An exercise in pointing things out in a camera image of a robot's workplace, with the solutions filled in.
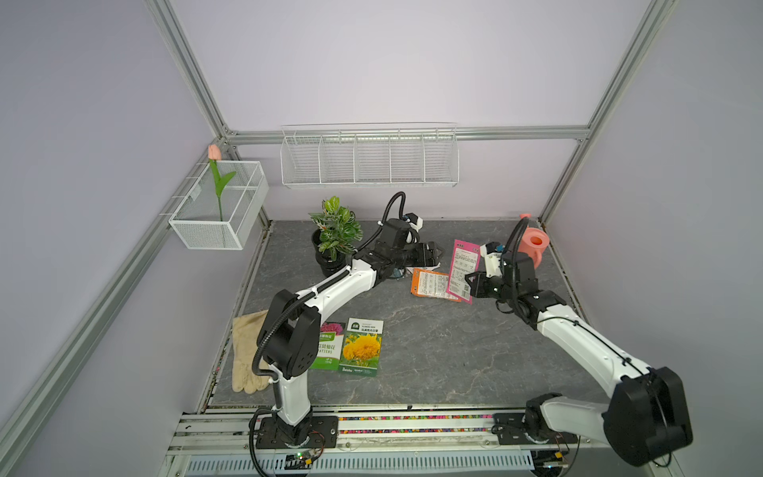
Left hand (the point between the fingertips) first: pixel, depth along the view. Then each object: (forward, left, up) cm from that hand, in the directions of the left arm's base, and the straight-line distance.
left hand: (437, 253), depth 84 cm
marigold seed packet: (-19, +23, -20) cm, 36 cm away
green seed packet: (-16, +33, -21) cm, 43 cm away
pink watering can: (+10, -36, -9) cm, 38 cm away
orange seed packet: (+3, -1, -21) cm, 21 cm away
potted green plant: (+6, +29, +3) cm, 30 cm away
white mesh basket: (+10, +66, +9) cm, 67 cm away
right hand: (-5, -8, -4) cm, 10 cm away
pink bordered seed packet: (-1, -8, -2) cm, 9 cm away
